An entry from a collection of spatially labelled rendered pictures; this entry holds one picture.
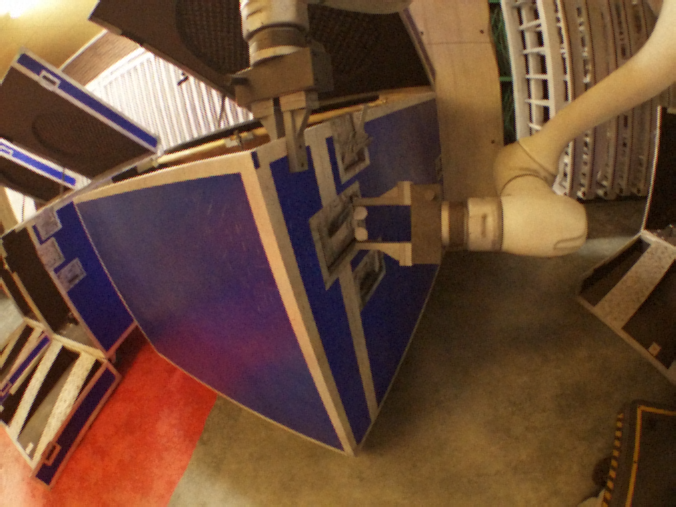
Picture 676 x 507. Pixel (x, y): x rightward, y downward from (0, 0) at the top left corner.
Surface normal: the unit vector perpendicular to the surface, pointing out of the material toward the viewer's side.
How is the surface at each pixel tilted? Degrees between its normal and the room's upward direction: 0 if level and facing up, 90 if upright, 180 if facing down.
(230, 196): 90
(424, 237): 67
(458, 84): 90
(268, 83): 80
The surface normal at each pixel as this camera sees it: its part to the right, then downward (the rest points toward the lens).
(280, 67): -0.48, 0.36
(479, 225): -0.39, 0.15
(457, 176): -0.11, 0.51
